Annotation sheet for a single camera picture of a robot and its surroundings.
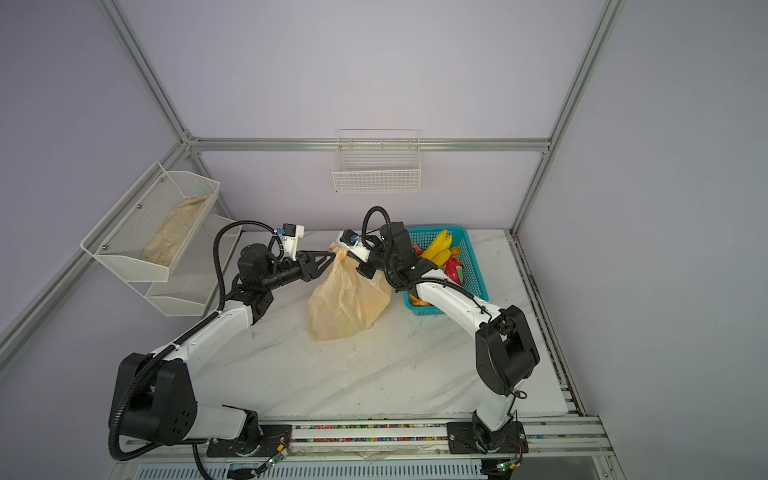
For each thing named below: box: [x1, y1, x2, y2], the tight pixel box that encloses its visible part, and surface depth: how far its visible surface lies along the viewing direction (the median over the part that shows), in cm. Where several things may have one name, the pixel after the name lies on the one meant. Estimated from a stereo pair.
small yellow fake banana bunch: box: [421, 229, 453, 267], surface depth 100 cm
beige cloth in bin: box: [141, 193, 212, 267], surface depth 81 cm
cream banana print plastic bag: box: [307, 242, 393, 342], surface depth 86 cm
